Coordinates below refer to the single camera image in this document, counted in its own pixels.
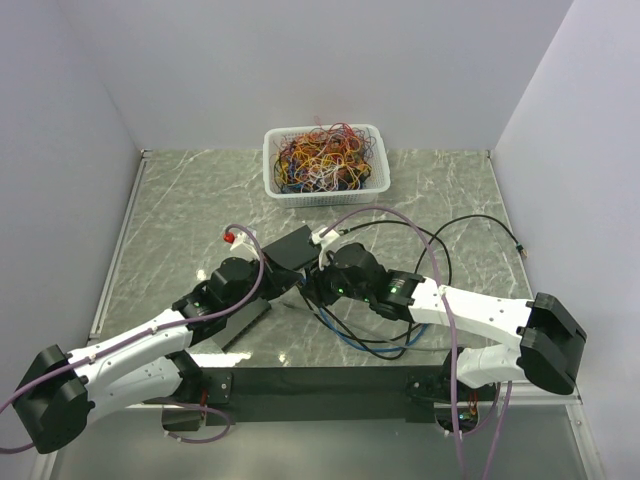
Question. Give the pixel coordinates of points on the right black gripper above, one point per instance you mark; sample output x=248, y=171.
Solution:
x=316, y=286

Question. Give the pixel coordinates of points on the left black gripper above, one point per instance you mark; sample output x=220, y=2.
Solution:
x=279, y=279

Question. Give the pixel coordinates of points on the black network switch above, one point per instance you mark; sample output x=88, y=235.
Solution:
x=294, y=251
x=238, y=324

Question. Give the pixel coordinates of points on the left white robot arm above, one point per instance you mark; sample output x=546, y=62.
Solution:
x=63, y=392

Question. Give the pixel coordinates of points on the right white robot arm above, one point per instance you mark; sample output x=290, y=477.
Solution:
x=536, y=340

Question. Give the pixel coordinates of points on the white plastic basket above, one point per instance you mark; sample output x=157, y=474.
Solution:
x=325, y=165

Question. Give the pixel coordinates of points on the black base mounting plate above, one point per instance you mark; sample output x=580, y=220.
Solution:
x=328, y=393

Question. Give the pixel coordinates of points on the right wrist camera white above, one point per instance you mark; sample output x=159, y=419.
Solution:
x=321, y=239

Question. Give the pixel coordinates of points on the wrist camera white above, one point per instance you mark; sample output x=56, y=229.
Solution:
x=242, y=243
x=321, y=239

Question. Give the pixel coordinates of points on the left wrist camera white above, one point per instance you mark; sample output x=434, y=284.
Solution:
x=242, y=243

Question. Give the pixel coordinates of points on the aluminium frame rail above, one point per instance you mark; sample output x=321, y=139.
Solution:
x=91, y=333

